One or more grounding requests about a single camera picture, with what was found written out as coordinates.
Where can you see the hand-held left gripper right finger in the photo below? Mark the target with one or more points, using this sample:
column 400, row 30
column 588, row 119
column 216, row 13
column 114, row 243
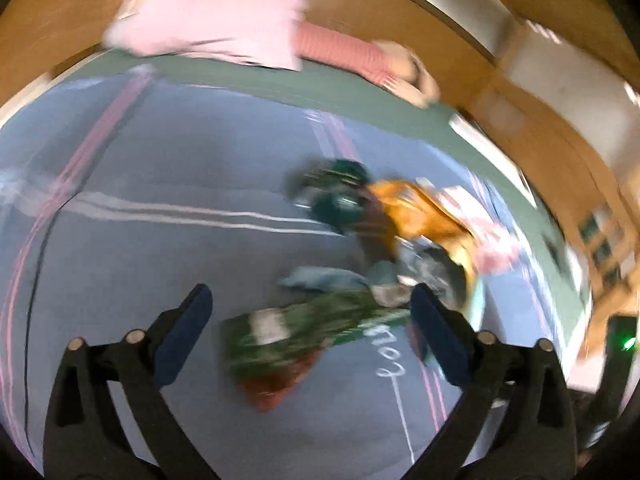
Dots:
column 442, row 332

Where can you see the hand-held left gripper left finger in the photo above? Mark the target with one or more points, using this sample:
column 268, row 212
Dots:
column 182, row 330

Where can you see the green white-label snack packet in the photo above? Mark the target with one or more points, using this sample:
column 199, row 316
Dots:
column 310, row 325

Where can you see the blue striped blanket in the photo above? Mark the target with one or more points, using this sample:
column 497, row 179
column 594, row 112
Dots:
column 150, row 270

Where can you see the pink crumpled wrapper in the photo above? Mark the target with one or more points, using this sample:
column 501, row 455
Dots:
column 495, row 250

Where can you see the orange foil snack packet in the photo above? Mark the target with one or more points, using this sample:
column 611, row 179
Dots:
column 415, row 215

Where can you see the light blue plastic bag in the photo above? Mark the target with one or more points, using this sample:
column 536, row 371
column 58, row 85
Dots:
column 325, row 280

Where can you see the dark green snack packet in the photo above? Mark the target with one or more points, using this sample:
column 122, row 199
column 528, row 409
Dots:
column 340, row 200

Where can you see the white flat board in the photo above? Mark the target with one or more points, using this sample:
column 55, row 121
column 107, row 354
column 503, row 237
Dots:
column 480, row 140

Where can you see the red striped plush doll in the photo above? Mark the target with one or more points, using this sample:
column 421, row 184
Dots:
column 340, row 52

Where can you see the pink pillow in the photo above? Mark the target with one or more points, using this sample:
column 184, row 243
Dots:
column 215, row 15

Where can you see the ribbed glass panel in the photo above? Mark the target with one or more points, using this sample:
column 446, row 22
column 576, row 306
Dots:
column 465, row 5

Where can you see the wooden bunk bed frame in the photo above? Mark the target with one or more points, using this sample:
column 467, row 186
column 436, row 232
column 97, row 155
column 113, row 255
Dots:
column 540, row 140

